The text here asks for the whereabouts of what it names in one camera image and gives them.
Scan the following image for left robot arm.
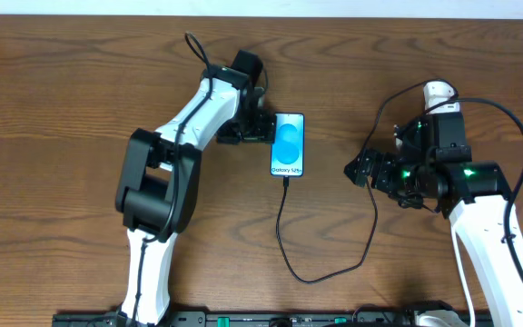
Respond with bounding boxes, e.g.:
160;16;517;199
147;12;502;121
115;50;276;326

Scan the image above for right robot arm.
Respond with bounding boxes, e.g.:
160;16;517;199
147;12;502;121
344;112;523;326

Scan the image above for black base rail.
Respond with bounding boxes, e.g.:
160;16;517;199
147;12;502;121
52;310;498;327

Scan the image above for blue Galaxy smartphone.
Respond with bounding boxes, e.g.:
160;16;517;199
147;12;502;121
270;113;305;177

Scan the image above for black USB charging cable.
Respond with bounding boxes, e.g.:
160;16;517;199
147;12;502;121
274;78;460;285

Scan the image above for white USB charger plug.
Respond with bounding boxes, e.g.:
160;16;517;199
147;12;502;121
423;81;460;114

